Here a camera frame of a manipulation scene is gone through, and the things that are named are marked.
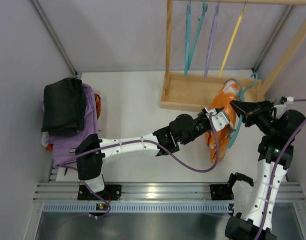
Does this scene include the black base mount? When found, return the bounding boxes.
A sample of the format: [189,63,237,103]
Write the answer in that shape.
[210,184,234,201]
[77,184,122,201]

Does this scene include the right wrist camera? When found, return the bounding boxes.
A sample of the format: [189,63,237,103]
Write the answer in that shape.
[273,96,294,106]

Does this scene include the yellow hanger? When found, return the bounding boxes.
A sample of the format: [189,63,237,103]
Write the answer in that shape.
[219,3,246,77]

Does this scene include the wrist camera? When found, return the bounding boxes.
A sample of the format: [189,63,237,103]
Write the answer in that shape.
[273,96,294,106]
[204,107,230,132]

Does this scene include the spare teal hanger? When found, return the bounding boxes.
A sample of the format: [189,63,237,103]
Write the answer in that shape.
[250,72,259,88]

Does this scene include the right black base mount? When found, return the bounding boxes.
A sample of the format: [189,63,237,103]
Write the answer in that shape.
[210,184,234,201]

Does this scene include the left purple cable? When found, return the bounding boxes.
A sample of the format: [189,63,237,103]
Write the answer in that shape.
[56,112,220,220]

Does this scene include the orange white trousers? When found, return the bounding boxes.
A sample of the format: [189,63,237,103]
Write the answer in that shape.
[205,79,240,164]

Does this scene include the purple garment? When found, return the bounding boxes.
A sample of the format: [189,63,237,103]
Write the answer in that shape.
[44,83,99,166]

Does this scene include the black folded garment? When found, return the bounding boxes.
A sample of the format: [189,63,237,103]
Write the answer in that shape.
[41,77,87,137]

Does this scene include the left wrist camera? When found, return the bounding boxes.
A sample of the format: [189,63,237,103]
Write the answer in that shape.
[204,107,230,132]

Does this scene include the teal hanger holding trousers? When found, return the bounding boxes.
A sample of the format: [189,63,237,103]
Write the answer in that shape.
[222,78,255,149]

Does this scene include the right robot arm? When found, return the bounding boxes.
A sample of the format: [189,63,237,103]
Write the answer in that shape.
[225,100,306,240]

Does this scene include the grey slotted cable duct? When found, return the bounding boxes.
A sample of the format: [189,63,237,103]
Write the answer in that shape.
[43,202,233,214]

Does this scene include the lilac hanger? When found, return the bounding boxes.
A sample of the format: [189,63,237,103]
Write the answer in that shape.
[204,2,220,79]

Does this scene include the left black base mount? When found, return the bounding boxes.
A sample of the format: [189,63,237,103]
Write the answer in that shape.
[77,184,122,201]

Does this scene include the aluminium rail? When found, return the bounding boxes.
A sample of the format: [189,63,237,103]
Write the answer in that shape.
[33,182,305,203]

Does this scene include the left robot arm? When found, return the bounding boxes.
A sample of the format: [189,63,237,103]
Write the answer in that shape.
[75,108,230,193]

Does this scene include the wooden clothes rack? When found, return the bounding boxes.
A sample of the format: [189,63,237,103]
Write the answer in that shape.
[160,0,306,112]

